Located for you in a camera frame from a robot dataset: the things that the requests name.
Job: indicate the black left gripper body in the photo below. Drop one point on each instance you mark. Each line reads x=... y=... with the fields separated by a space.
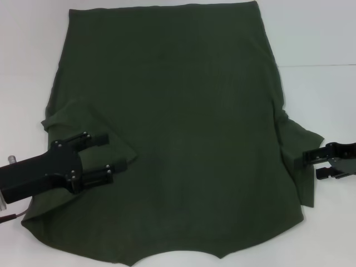
x=41 y=172

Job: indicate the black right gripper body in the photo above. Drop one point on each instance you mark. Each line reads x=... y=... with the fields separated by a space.
x=346 y=167

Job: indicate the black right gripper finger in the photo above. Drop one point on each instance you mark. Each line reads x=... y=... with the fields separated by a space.
x=317 y=155
x=324 y=173

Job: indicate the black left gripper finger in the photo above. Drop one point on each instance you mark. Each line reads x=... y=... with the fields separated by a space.
x=100 y=140
x=97 y=178

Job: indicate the dark green t-shirt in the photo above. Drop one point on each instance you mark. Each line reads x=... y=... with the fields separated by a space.
x=172 y=111

